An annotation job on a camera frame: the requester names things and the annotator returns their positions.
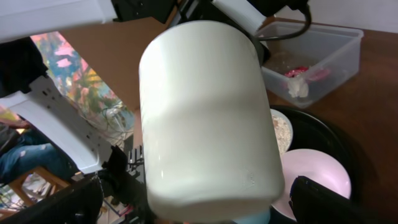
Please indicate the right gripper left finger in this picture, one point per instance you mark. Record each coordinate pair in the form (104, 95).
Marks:
(78, 203)

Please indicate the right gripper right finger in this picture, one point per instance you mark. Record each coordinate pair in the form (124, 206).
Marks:
(313, 203)

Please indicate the pink bowl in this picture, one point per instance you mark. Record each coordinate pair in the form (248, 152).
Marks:
(317, 166)

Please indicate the white tissue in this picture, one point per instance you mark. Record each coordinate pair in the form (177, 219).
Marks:
(298, 87)

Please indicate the cream white cup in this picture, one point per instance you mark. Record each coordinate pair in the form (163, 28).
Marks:
(210, 151)

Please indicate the red snack wrapper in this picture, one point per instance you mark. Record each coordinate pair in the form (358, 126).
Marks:
(318, 75)

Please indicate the light blue cup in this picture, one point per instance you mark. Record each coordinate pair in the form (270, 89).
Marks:
(260, 218)

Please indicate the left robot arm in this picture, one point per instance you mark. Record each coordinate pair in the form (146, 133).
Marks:
(23, 18)

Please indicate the round black serving tray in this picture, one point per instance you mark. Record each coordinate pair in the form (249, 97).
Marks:
(310, 132)

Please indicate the grey plate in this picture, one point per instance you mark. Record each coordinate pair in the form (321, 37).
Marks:
(278, 113)

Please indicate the clear plastic bin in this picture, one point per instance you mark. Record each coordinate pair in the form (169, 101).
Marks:
(321, 47)

